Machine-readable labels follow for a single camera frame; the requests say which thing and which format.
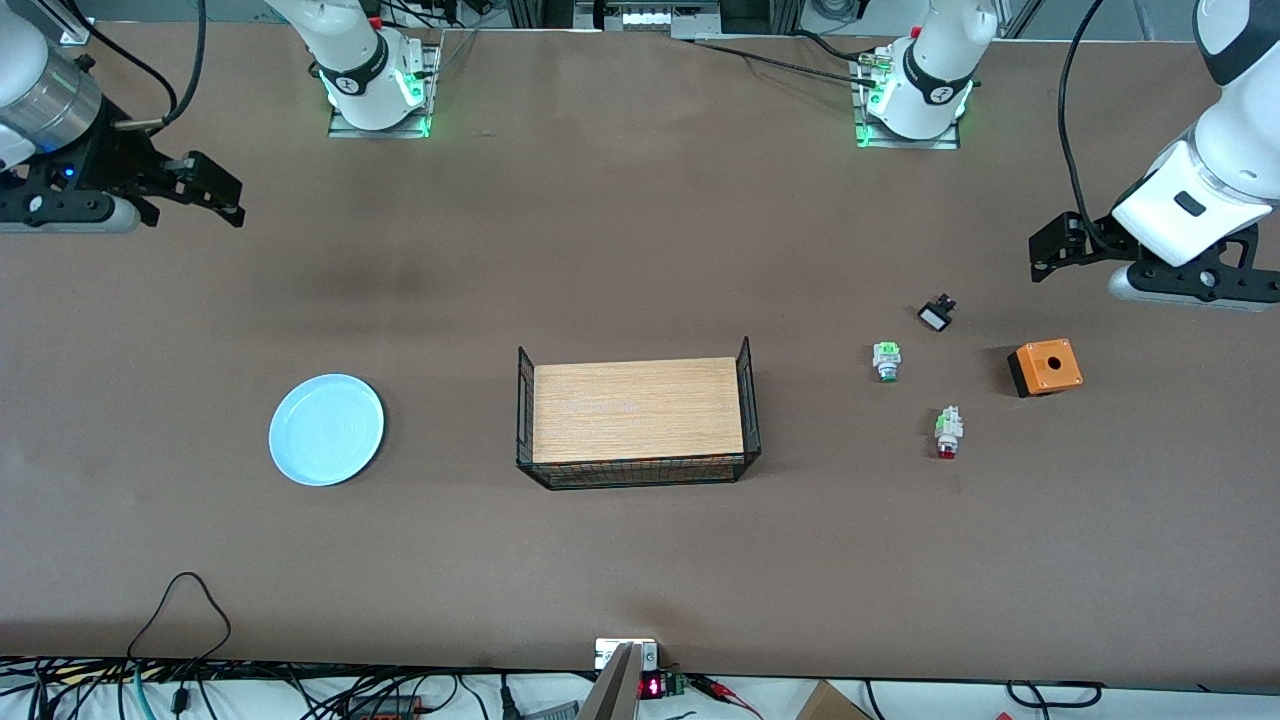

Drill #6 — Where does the brown cardboard box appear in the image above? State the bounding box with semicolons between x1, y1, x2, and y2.
794;679;873;720

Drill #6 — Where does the orange black button box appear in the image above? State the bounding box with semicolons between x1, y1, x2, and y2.
1006;338;1085;399

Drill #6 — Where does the black cable to base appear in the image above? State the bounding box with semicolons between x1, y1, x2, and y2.
678;30;883;89

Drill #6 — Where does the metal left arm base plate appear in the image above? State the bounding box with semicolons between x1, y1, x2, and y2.
850;50;963;152

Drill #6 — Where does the aluminium profile bracket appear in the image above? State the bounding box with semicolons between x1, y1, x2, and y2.
55;0;97;47

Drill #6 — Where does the black coiled edge cable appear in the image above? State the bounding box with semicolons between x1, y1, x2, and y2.
1004;679;1104;710

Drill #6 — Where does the red clip test lead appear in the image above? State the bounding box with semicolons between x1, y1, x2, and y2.
688;674;765;720

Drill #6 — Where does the silver metal bracket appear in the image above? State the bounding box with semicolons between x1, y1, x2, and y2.
578;637;660;720

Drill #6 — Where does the light blue round plate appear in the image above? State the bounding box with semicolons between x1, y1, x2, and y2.
268;373;386;488

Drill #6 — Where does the black looped table cable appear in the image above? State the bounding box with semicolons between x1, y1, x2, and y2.
125;571;234;663

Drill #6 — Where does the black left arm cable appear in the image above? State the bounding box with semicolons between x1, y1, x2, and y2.
1056;0;1107;248

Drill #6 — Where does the black wire wooden-top shelf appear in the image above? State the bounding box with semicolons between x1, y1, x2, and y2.
515;336;763;491

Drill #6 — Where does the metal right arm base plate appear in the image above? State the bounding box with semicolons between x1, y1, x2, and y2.
328;40;442;140

